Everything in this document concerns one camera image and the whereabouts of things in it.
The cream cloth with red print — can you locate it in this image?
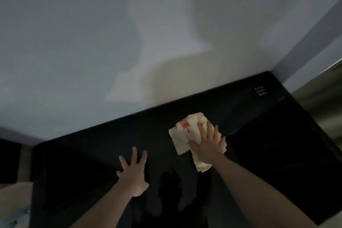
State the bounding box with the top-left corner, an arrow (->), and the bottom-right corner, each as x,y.
168,112 -> 228,173

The person's right hand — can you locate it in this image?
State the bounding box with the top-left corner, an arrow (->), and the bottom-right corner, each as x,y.
188,120 -> 227,166

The person's left forearm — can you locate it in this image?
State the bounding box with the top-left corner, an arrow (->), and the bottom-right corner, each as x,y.
69,182 -> 142,228

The person's right forearm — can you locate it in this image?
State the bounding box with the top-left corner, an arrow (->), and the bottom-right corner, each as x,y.
202,154 -> 319,228

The black glossy appliance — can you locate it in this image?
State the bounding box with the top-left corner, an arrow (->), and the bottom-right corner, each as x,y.
29,71 -> 342,228

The person's left hand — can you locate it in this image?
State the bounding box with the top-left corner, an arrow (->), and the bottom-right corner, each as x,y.
116,146 -> 150,198

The small white-print label sticker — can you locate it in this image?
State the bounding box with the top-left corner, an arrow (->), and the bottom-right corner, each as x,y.
253,85 -> 269,97

